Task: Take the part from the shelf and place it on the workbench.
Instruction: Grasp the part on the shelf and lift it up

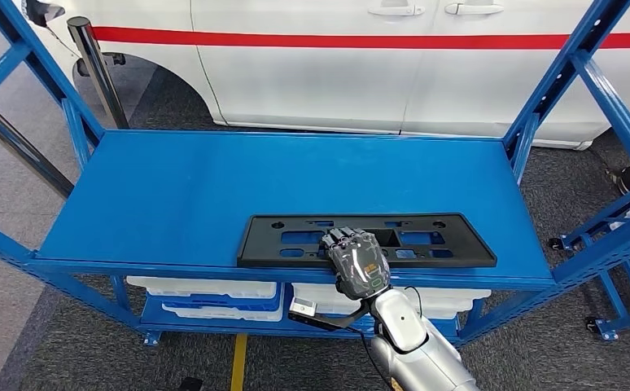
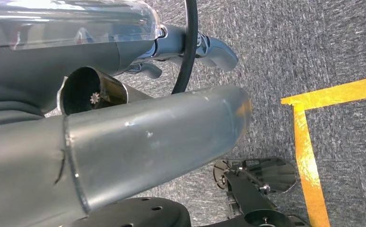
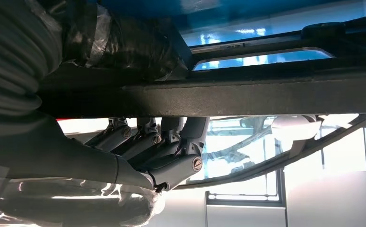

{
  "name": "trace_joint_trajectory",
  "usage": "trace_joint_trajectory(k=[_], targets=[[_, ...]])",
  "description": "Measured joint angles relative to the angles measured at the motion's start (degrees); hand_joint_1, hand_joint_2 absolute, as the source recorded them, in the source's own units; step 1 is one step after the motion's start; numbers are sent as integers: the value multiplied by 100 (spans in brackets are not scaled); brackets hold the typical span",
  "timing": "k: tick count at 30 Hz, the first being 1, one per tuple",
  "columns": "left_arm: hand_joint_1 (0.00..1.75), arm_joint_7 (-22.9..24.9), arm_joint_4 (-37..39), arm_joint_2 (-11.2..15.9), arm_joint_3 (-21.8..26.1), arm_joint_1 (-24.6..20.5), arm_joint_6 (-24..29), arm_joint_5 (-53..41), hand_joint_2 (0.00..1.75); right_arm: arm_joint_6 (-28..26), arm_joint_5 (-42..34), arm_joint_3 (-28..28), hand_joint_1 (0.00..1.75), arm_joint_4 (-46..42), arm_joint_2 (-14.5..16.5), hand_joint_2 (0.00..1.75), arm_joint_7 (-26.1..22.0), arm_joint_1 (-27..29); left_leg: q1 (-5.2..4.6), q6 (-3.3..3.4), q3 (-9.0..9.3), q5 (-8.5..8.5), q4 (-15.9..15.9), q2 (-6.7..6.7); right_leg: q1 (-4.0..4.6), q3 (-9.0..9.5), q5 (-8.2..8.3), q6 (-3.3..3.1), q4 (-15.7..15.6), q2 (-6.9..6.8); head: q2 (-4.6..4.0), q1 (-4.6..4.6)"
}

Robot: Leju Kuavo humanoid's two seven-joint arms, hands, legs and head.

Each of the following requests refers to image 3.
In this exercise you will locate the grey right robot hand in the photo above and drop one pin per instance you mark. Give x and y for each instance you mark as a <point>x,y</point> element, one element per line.
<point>60,150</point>

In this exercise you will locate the white car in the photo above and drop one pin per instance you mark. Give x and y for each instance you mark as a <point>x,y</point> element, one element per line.
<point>295,128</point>

